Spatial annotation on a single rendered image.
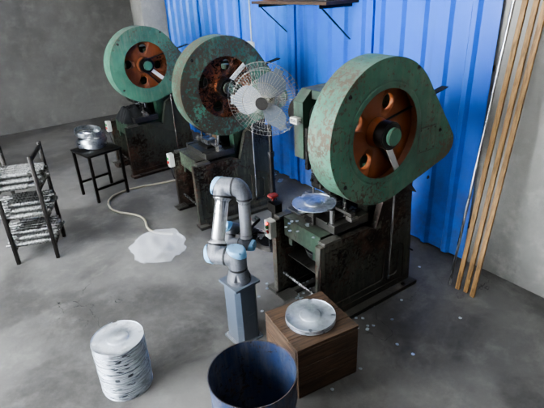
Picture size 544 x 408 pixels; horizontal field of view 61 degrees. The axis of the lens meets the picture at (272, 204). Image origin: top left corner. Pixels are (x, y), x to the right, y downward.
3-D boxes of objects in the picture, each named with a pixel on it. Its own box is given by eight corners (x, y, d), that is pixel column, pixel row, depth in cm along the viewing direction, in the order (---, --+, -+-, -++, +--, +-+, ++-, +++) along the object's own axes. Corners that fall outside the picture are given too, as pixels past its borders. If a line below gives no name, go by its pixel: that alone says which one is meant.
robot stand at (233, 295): (241, 350, 296) (235, 292, 276) (224, 334, 309) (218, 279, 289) (264, 336, 306) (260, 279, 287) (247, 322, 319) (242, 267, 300)
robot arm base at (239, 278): (236, 290, 278) (235, 276, 274) (222, 279, 289) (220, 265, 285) (256, 279, 287) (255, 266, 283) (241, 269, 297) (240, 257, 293)
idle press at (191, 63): (200, 244, 419) (174, 41, 343) (161, 206, 495) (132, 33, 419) (331, 198, 492) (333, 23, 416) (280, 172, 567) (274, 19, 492)
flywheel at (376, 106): (421, 37, 233) (449, 142, 278) (390, 35, 249) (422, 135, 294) (325, 130, 217) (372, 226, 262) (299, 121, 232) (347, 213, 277)
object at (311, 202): (316, 190, 323) (316, 189, 323) (345, 204, 301) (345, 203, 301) (283, 201, 309) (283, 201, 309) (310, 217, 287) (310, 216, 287)
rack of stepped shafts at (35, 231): (65, 257, 409) (36, 155, 367) (9, 266, 399) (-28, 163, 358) (70, 234, 446) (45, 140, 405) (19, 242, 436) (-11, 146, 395)
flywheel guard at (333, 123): (330, 224, 249) (332, 68, 213) (298, 206, 270) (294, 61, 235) (449, 176, 301) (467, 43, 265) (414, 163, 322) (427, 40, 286)
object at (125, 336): (146, 346, 254) (146, 345, 254) (91, 363, 244) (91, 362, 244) (139, 315, 278) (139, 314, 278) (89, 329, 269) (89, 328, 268)
